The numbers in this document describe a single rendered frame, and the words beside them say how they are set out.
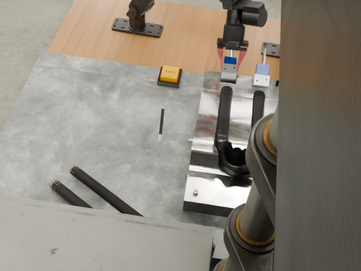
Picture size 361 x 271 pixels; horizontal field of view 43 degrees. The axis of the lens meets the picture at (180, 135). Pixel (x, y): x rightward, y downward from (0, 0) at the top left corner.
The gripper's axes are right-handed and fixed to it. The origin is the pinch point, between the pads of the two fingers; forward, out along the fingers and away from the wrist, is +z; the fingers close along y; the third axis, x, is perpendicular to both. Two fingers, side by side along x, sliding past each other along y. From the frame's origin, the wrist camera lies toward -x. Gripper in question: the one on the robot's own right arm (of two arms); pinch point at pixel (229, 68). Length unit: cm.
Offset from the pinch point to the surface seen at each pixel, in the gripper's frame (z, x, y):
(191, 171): 26.2, -27.7, -8.2
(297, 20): -29, -127, 1
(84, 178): 30, -33, -39
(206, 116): 13.8, -12.4, -5.8
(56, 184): 32, -35, -47
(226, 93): 7.9, -2.7, 0.0
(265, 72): 0.4, 0.8, 11.8
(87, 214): 0, -101, -18
